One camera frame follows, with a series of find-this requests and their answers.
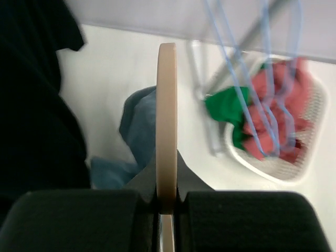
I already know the grey blue t shirt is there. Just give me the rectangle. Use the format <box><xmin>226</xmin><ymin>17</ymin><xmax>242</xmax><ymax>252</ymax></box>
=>
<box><xmin>90</xmin><ymin>86</ymin><xmax>156</xmax><ymax>190</ymax></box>

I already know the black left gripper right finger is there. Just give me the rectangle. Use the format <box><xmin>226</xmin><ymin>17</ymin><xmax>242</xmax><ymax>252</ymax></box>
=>
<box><xmin>174</xmin><ymin>155</ymin><xmax>331</xmax><ymax>251</ymax></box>

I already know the green t shirt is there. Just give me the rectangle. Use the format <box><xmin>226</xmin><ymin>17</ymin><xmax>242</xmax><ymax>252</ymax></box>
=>
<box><xmin>204</xmin><ymin>86</ymin><xmax>265</xmax><ymax>152</ymax></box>

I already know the salmon red t shirt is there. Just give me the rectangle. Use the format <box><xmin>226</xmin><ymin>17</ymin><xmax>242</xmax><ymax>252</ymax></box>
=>
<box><xmin>248</xmin><ymin>57</ymin><xmax>311</xmax><ymax>163</ymax></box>

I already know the beige wooden hanger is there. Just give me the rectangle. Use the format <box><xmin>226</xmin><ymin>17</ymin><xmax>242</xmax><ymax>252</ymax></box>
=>
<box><xmin>155</xmin><ymin>43</ymin><xmax>177</xmax><ymax>214</ymax></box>

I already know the white perforated plastic basket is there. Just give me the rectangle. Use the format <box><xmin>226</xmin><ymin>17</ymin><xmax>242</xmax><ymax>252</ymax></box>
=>
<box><xmin>224</xmin><ymin>54</ymin><xmax>330</xmax><ymax>184</ymax></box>

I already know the light blue wire hanger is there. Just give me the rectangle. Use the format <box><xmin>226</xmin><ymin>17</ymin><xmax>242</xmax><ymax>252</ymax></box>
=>
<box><xmin>261</xmin><ymin>1</ymin><xmax>302</xmax><ymax>152</ymax></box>
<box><xmin>203</xmin><ymin>0</ymin><xmax>280</xmax><ymax>158</ymax></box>

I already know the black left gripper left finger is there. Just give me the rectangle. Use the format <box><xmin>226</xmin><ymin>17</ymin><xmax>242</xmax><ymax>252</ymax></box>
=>
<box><xmin>1</xmin><ymin>167</ymin><xmax>157</xmax><ymax>251</ymax></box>

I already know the black t shirt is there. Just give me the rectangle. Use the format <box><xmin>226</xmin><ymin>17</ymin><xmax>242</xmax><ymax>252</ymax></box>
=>
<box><xmin>1</xmin><ymin>1</ymin><xmax>90</xmax><ymax>219</ymax></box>

